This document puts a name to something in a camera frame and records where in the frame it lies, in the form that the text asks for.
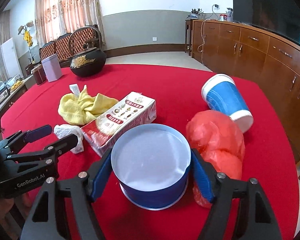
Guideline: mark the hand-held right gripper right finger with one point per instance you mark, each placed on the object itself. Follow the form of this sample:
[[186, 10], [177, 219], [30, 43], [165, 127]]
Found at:
[[202, 177]]

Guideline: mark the red tablecloth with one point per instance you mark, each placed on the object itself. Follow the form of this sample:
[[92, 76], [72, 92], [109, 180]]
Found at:
[[165, 87]]

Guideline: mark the blue bowl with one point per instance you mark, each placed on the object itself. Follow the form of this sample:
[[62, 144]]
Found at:
[[150, 155]]

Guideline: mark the small potted plant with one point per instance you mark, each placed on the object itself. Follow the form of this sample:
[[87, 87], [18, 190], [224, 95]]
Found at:
[[195, 13]]

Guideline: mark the yellow towel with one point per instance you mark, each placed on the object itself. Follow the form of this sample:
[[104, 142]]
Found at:
[[77, 107]]

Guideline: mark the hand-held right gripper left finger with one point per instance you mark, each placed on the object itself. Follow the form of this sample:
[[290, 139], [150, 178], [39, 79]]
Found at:
[[101, 172]]

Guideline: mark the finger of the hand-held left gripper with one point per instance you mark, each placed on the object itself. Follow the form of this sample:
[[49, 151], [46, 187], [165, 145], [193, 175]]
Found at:
[[38, 132], [65, 142]]

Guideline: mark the beige patterned curtain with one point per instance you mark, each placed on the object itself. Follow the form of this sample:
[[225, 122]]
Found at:
[[65, 7]]

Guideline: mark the black cast iron teapot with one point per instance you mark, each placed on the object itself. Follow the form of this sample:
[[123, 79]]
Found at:
[[87, 62]]

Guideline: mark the wooden sideboard cabinet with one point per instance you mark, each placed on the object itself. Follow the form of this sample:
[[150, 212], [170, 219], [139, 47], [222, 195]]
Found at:
[[260, 55]]

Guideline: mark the black television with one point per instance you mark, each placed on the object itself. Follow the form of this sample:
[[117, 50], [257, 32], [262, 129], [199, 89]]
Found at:
[[265, 5]]

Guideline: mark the red white carton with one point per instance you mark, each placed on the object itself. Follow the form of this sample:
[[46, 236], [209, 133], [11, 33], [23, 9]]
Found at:
[[125, 115]]

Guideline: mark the wooden sofa bench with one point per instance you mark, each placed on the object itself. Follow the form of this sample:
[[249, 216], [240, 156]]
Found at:
[[62, 45]]

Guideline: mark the tray of yellow fruit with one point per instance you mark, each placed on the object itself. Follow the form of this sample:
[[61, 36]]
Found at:
[[16, 84]]

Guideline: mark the white tall appliance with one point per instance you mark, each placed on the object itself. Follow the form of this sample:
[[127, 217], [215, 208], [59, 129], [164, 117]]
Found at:
[[11, 57]]

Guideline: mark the white square tin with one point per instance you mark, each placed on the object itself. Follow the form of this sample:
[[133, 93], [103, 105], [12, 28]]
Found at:
[[52, 67]]

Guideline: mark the dark red tea canister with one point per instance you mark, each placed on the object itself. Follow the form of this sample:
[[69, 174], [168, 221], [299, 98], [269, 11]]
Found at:
[[39, 75]]

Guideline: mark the blue paper cup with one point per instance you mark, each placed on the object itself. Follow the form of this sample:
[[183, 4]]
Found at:
[[225, 100]]

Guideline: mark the grey side cabinet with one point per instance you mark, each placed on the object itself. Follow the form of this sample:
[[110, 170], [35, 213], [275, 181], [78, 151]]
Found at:
[[12, 97]]

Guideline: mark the coat rack with hats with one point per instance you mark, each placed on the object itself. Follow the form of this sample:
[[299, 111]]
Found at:
[[27, 36]]

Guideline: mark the red plastic bag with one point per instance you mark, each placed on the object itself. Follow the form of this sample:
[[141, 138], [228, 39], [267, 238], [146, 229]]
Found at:
[[215, 140]]

